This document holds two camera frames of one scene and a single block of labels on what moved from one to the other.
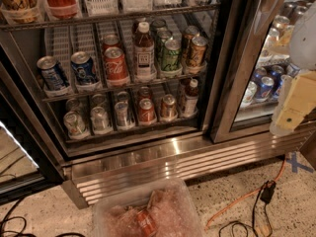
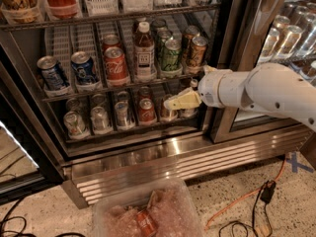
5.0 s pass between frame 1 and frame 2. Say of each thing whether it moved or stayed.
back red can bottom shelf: stayed
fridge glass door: stayed
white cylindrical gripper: moved
